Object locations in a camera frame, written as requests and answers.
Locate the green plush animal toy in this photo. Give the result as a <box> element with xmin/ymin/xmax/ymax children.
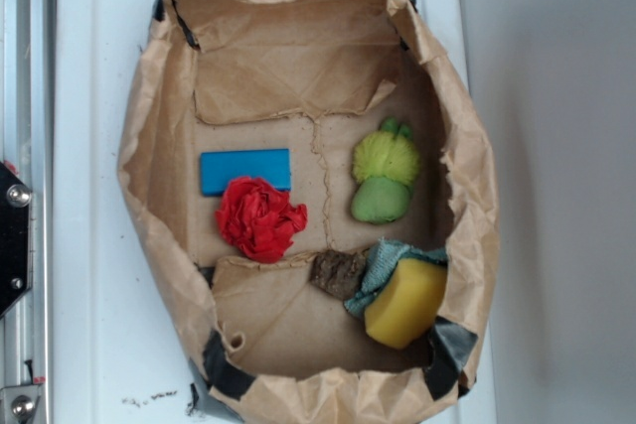
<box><xmin>351</xmin><ymin>117</ymin><xmax>421</xmax><ymax>224</ymax></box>

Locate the brown paper bag container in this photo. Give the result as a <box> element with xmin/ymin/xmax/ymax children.
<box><xmin>118</xmin><ymin>0</ymin><xmax>500</xmax><ymax>423</ymax></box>

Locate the red crumpled paper ball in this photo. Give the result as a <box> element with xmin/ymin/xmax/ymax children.
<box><xmin>215</xmin><ymin>177</ymin><xmax>308</xmax><ymax>264</ymax></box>

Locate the brown bark chunk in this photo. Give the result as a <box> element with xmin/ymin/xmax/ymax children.
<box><xmin>309</xmin><ymin>250</ymin><xmax>367</xmax><ymax>301</ymax></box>

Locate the teal cloth rag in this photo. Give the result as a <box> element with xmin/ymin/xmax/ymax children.
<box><xmin>344</xmin><ymin>238</ymin><xmax>448</xmax><ymax>320</ymax></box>

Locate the blue rectangular block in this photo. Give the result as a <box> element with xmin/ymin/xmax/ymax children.
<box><xmin>200</xmin><ymin>149</ymin><xmax>292</xmax><ymax>197</ymax></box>

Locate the yellow sponge block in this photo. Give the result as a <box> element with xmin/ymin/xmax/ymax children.
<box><xmin>364</xmin><ymin>258</ymin><xmax>447</xmax><ymax>350</ymax></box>

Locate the black metal bracket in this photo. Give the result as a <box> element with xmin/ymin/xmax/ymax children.
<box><xmin>0</xmin><ymin>163</ymin><xmax>33</xmax><ymax>319</ymax></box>

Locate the aluminium frame rail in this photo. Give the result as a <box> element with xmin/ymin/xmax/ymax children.
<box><xmin>1</xmin><ymin>0</ymin><xmax>56</xmax><ymax>423</ymax></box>

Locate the silver corner bracket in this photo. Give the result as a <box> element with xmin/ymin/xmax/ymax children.
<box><xmin>1</xmin><ymin>384</ymin><xmax>41</xmax><ymax>424</ymax></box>

